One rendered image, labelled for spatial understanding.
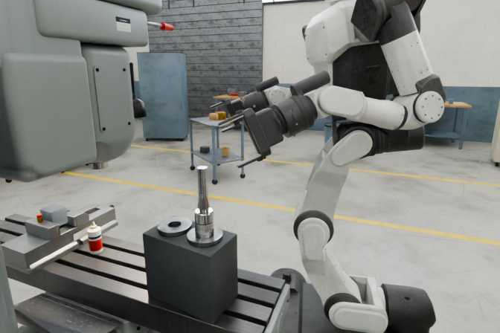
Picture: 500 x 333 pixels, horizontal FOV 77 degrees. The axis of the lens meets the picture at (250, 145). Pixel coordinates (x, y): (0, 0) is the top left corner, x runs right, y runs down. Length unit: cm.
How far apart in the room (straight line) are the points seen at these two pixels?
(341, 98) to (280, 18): 788
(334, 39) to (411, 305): 98
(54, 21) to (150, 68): 632
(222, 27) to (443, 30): 524
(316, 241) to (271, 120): 57
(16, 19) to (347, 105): 69
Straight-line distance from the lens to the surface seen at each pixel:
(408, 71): 90
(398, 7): 90
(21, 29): 77
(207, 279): 80
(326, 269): 129
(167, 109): 706
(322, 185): 113
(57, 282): 120
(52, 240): 124
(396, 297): 140
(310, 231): 115
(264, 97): 126
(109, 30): 90
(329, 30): 99
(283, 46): 851
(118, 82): 94
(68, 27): 83
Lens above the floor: 157
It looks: 14 degrees down
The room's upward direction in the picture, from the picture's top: straight up
